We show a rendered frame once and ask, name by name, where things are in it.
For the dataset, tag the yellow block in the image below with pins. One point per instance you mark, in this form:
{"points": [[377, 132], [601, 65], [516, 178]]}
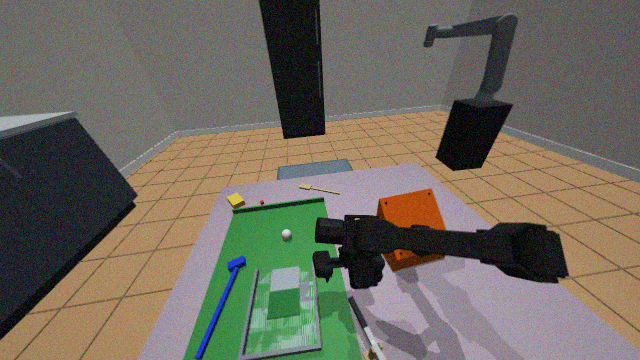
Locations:
{"points": [[236, 200]]}

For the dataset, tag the blue golf putter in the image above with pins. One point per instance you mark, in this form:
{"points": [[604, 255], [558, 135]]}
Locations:
{"points": [[234, 266]]}

